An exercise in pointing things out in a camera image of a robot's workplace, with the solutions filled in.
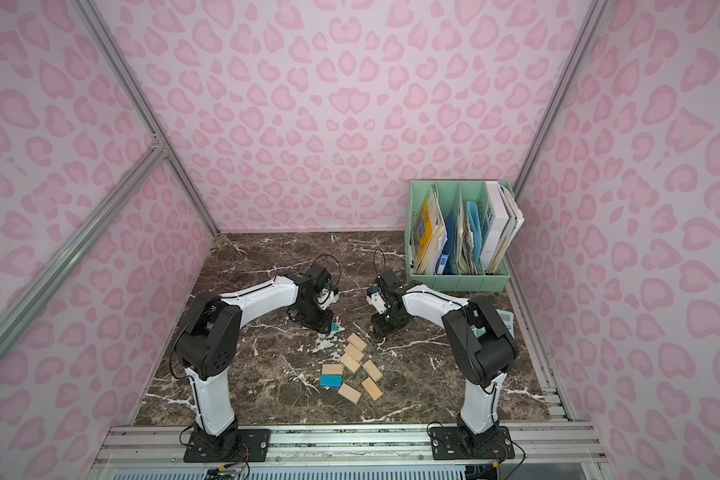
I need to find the wooden block top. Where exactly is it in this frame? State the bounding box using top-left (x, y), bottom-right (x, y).
top-left (348, 334), bottom-right (367, 351)

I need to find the wooden block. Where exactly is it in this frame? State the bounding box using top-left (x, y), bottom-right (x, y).
top-left (361, 377), bottom-right (383, 401)
top-left (348, 334), bottom-right (367, 351)
top-left (338, 384), bottom-right (362, 404)
top-left (340, 353), bottom-right (361, 373)
top-left (321, 364), bottom-right (344, 376)
top-left (362, 360), bottom-right (383, 382)
top-left (344, 343), bottom-right (364, 363)

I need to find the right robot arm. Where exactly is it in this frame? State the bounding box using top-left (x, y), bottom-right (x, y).
top-left (366, 282), bottom-right (519, 436)

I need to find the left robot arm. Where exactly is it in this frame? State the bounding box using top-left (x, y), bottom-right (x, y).
top-left (173, 263), bottom-right (339, 437)

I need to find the wooden block above teal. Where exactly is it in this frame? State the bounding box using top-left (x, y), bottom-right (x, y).
top-left (321, 364), bottom-right (344, 376)

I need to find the teal rectangular block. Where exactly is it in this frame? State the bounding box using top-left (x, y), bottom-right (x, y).
top-left (319, 374), bottom-right (343, 388)

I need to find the wooden block bottom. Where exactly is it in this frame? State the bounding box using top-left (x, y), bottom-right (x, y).
top-left (338, 384), bottom-right (362, 404)

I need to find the yellow book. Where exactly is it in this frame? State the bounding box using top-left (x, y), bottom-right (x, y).
top-left (411, 184), bottom-right (447, 275)

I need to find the green file organizer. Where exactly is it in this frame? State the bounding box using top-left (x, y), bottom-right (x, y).
top-left (404, 180), bottom-right (525, 293)

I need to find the grey calculator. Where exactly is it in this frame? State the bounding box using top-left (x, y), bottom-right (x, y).
top-left (497, 310), bottom-right (515, 337)

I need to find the blue folder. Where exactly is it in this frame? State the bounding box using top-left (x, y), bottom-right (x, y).
top-left (465, 201), bottom-right (483, 269)

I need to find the white book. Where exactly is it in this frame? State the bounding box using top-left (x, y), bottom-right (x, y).
top-left (480, 181), bottom-right (525, 274)

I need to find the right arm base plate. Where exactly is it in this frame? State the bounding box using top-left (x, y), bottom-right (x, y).
top-left (428, 425), bottom-right (516, 463)

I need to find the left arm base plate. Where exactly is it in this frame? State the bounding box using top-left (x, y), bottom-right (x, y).
top-left (183, 427), bottom-right (271, 464)

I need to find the aluminium front rail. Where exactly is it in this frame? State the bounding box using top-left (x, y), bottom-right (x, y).
top-left (93, 421), bottom-right (606, 469)

